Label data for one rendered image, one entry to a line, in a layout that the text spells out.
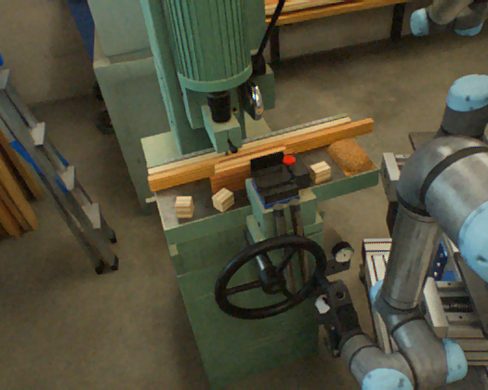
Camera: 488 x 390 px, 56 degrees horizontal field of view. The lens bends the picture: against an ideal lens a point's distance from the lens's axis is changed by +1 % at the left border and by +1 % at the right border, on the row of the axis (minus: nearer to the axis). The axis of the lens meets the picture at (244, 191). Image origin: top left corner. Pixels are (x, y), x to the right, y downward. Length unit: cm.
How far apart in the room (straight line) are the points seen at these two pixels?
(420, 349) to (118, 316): 150
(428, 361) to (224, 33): 74
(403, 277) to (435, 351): 15
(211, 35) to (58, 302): 163
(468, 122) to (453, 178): 77
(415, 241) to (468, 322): 42
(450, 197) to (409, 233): 18
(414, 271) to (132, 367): 140
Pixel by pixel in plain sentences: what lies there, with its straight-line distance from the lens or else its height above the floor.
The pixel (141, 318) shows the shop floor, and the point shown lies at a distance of 213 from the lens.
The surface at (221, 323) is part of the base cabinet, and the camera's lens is 154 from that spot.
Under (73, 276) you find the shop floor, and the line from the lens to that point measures 240.
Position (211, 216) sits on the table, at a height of 90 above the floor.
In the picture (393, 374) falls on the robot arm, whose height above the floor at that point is 94.
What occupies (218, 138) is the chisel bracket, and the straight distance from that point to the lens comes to 117.
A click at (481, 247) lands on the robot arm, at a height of 129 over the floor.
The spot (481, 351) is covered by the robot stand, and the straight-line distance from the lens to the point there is 129.
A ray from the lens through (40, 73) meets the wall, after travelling 373.
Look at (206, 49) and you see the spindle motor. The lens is 102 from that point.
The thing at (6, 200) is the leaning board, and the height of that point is 23.
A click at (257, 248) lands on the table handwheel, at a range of 102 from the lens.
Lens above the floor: 173
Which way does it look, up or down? 42 degrees down
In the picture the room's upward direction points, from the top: 7 degrees counter-clockwise
